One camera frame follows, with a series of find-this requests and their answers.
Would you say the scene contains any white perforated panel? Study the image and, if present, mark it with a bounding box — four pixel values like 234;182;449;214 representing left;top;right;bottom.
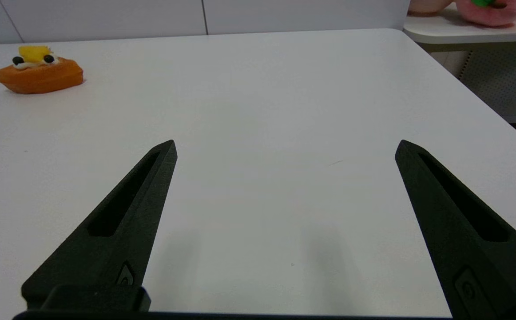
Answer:
457;44;516;123

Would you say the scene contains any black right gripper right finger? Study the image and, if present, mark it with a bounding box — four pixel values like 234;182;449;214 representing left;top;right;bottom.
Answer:
395;140;516;318

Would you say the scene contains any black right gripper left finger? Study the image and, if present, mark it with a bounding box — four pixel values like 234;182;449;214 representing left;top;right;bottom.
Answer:
21;140;178;310

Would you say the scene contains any pink bowl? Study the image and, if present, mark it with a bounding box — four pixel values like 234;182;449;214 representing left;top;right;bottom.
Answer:
408;0;455;15

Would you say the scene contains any white side table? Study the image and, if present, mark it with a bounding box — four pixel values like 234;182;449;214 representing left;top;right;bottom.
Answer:
403;4;516;45

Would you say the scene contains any orange triangle bread with fruit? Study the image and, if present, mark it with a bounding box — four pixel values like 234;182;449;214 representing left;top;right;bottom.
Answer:
0;45;84;94

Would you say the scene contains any pink plush peach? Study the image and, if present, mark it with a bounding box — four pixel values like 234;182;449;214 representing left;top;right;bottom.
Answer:
456;0;516;26

